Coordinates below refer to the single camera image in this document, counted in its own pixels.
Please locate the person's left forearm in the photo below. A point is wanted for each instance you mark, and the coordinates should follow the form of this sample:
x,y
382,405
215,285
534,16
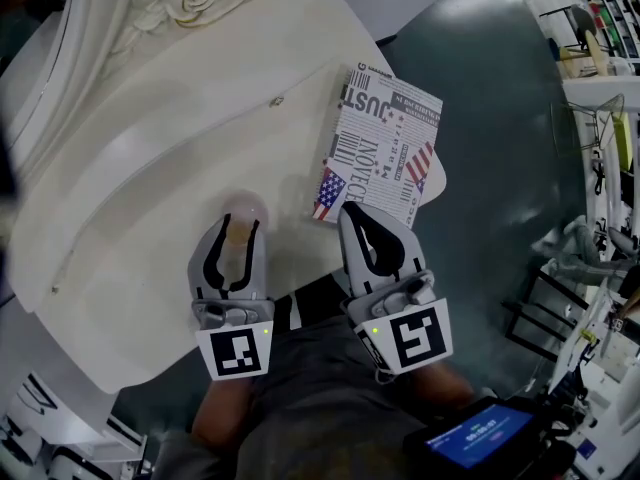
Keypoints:
x,y
222,408

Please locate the white storage shelf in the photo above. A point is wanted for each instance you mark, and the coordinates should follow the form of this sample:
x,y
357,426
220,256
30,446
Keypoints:
x,y
617,13

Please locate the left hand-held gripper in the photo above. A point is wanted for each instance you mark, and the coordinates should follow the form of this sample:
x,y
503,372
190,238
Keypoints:
x,y
235,348

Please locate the white carved dressing table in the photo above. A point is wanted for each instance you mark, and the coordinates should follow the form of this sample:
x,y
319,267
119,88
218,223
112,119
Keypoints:
x,y
150,168

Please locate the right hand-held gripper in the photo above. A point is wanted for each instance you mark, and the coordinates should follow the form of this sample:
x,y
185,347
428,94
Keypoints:
x,y
415,338

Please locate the round wooden side table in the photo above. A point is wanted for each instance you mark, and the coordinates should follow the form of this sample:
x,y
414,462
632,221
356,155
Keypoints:
x,y
592,53

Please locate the black device with blue screen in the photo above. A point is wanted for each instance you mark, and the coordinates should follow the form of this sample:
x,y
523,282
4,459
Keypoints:
x,y
475,435

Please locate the newspaper print flat box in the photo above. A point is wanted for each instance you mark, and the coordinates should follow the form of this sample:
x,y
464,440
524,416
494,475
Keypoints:
x,y
390,138

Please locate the black metal frame rack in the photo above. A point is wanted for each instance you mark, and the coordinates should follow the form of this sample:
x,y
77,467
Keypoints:
x,y
545,313

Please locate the person's grey shirt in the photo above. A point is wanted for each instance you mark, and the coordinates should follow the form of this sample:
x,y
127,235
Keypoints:
x,y
320,408

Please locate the person's right forearm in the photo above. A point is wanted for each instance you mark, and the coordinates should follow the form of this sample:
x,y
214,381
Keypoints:
x,y
442,388

